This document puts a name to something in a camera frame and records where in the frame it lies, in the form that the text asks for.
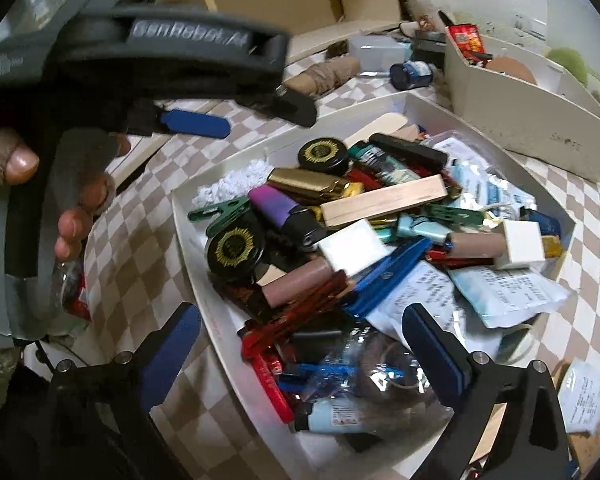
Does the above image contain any white shoe box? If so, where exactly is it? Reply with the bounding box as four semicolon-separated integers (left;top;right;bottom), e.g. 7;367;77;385
444;25;600;183

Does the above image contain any white blue mask packet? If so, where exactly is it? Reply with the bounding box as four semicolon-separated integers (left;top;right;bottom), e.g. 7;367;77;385
557;357;600;436
450;265;573;331

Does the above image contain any gold lighter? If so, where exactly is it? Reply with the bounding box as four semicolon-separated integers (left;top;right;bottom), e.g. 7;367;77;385
266;167;363;206

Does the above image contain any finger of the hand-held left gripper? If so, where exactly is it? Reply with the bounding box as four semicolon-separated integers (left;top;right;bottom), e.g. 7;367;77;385
240;85;318;128
125;107;231;140

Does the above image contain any pale blue labelled tube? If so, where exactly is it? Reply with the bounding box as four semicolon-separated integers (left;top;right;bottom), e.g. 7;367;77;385
294;397;376;436

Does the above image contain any white printed paper packet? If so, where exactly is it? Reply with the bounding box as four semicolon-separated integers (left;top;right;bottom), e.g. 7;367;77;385
367;260;461;341

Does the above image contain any short brown tube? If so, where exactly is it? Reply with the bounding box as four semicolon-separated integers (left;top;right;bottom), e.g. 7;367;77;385
447;231;506;261

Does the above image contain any pale blue lighter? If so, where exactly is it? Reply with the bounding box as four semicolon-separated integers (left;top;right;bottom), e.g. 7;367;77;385
396;215;453;241

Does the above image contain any white USB charger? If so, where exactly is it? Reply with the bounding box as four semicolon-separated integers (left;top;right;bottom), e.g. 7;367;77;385
494;220;546;270

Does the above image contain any teal lighter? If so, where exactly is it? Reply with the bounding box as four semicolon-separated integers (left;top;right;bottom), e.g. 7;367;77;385
352;142;421;183

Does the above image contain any red snack packet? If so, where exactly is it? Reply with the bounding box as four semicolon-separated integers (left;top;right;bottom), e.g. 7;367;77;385
447;24;483;63

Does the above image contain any brown cup in plastic wrap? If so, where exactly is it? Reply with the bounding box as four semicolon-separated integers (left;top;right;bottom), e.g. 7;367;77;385
340;330;456;436

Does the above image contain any pink brown tube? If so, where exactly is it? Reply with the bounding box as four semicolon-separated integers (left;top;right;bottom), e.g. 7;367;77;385
261;259;333;308

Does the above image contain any white plastic block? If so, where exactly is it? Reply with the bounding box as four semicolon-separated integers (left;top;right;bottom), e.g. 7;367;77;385
316;220;388;273

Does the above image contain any round brown lid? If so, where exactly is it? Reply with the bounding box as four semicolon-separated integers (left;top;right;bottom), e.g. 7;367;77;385
485;56;538;86

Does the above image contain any black lighter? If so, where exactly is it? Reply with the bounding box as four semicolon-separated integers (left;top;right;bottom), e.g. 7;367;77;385
369;132;448;168

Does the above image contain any white shallow cardboard box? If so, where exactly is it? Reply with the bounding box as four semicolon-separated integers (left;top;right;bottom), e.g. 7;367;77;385
172;91;578;480

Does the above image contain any translucent plastic box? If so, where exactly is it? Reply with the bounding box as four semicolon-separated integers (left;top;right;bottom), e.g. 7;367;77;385
349;35;413;78

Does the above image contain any purple lighter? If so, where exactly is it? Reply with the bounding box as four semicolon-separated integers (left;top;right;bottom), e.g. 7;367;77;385
247;185;328;248

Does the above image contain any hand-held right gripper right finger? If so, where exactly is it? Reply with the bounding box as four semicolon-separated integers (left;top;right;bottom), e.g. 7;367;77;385
401;304;573;480

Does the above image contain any person's left hand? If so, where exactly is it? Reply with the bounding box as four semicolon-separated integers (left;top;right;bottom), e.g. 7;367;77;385
0;127;133;263

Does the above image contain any blue ink bottle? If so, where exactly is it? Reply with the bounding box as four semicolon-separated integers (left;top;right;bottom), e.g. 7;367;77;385
390;59;435;92

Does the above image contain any red translucent plastic item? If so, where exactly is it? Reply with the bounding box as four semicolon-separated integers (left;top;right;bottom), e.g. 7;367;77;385
240;270;348;356

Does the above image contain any green plush toy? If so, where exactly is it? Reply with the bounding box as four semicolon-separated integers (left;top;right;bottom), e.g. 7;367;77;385
547;47;588;86

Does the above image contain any green clothespin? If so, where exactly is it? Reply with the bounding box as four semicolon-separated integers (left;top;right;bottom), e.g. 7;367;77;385
187;197;253;236
420;204;486;228

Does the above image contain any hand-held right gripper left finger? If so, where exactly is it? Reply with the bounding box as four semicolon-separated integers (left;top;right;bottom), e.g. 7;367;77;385
45;302;203;480

